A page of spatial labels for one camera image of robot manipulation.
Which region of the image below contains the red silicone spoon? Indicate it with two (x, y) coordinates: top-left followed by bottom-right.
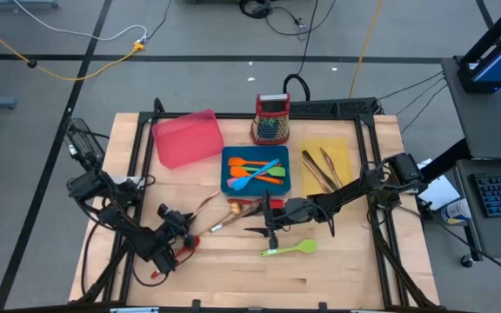
(150, 236), (201, 280)

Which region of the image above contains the black table knife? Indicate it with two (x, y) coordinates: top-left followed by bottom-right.
(301, 150), (338, 192)

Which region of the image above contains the white labelled bottle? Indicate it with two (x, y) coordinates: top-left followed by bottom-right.
(440, 197), (472, 226)

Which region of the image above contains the red silicone spatula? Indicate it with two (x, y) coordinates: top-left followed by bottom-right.
(227, 198), (284, 211)

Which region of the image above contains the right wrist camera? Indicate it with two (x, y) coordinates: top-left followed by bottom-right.
(276, 203), (297, 226)

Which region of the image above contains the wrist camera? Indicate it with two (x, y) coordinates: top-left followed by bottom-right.
(276, 203), (297, 226)
(165, 210), (189, 231)

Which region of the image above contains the red-handled metal box grater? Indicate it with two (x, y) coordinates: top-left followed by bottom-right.
(249, 92), (291, 147)

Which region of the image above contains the pink translucent plastic bin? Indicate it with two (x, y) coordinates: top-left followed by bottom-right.
(151, 108), (224, 170)

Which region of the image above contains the blue plastic bin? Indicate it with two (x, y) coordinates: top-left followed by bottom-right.
(220, 145), (291, 197)

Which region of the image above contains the yellow power cord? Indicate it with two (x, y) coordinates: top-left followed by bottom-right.
(347, 0), (384, 99)
(0, 14), (146, 83)

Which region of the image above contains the yellow translucent plastic bin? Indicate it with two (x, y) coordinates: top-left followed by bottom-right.
(298, 137), (354, 199)

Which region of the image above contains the blue silicone spatula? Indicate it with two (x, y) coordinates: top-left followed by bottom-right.
(230, 158), (281, 191)

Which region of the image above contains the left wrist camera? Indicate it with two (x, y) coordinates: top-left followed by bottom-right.
(165, 210), (189, 231)

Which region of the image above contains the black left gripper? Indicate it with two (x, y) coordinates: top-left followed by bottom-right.
(157, 202), (197, 251)

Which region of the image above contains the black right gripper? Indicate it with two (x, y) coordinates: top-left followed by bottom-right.
(244, 190), (322, 250)

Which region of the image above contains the black coiled cable bundle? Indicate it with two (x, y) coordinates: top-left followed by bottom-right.
(237, 0), (311, 40)

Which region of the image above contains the gold metal spoon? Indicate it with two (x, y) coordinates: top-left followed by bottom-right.
(197, 201), (244, 236)

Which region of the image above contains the black aluminium table frame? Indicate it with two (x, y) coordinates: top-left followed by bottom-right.
(68, 97), (441, 310)

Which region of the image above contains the black looped cable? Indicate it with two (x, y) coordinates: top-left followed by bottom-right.
(282, 0), (321, 103)

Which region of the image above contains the orange silicone spatula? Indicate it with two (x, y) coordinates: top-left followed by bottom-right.
(229, 166), (285, 186)
(228, 156), (278, 169)

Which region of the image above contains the white cable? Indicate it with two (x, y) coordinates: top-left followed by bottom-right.
(12, 0), (149, 43)

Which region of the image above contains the green silicone spoon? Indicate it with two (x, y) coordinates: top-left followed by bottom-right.
(258, 238), (319, 257)

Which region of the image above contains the black perforated metal box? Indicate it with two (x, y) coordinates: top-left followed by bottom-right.
(288, 97), (382, 117)

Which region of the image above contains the black mesh controller box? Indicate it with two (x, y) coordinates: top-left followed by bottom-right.
(63, 117), (106, 173)

